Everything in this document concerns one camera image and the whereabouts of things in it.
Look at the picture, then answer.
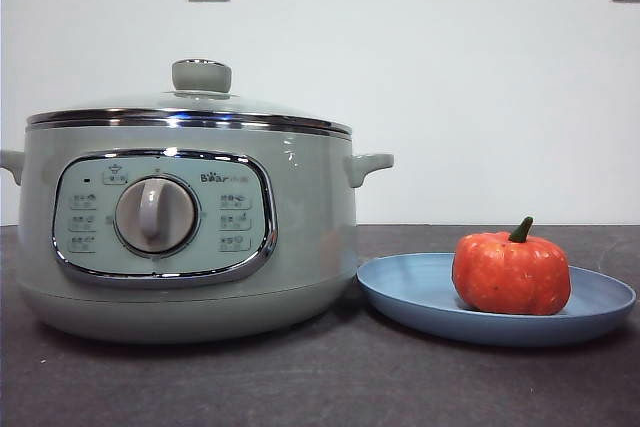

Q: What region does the glass lid with green knob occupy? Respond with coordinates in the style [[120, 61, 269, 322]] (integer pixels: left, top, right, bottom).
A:
[[25, 58, 352, 139]]

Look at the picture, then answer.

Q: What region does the orange toy pumpkin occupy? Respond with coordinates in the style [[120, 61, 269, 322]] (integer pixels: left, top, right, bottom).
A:
[[451, 216, 572, 317]]

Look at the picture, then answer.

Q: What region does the pale green electric steamer pot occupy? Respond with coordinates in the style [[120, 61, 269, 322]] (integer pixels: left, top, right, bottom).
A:
[[0, 124, 395, 346]]

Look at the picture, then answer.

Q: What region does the blue round plate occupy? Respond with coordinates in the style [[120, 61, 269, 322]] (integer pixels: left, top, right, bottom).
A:
[[356, 252, 638, 348]]

